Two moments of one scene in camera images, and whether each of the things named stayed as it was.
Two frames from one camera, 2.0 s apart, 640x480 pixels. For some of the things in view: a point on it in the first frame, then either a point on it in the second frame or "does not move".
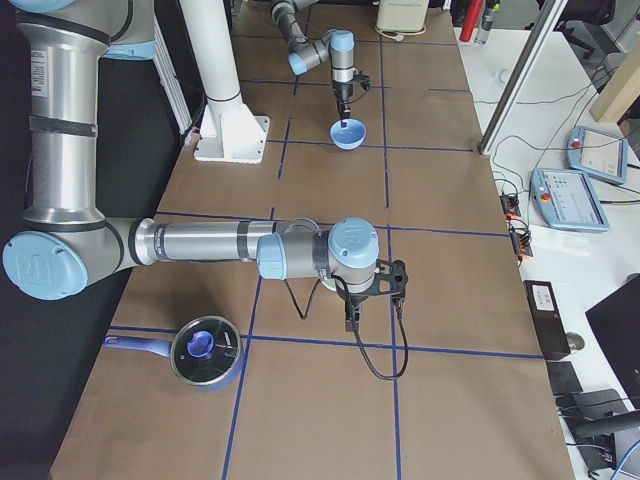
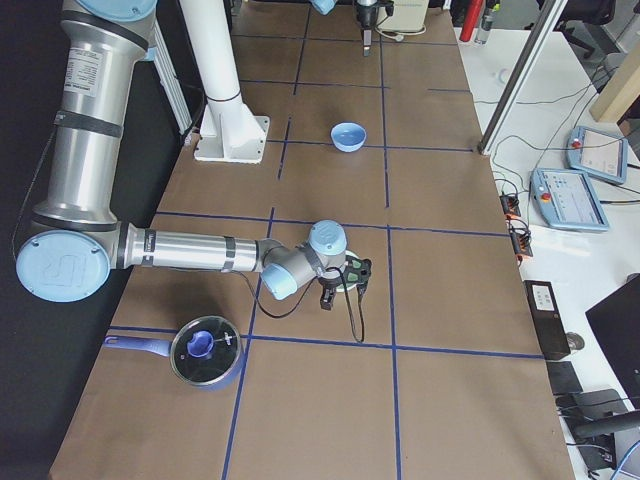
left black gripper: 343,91 to 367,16
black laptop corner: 618,320 does not move
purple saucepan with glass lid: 206,352 does not move
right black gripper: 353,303 to 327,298
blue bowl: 350,137 does not move
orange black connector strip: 520,237 does not move
